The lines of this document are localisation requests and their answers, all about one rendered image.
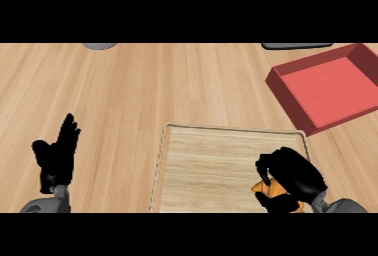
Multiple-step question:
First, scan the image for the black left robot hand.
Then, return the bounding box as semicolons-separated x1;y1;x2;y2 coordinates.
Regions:
30;112;82;195

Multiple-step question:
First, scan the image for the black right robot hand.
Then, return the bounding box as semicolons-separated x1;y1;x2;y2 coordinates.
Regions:
253;146;329;214

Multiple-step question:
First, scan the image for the orange croissant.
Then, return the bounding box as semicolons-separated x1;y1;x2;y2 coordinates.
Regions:
249;178;307;213

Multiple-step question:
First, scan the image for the pale wooden tray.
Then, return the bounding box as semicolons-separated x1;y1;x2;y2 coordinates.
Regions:
147;122;311;214

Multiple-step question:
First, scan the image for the red cardboard box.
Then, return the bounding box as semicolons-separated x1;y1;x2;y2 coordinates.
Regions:
264;42;378;137

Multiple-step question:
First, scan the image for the grey rounded object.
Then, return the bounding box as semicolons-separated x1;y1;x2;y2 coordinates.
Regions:
81;42;119;51

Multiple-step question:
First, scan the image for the dark grey flat object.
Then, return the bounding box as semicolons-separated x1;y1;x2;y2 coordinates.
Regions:
259;42;335;51

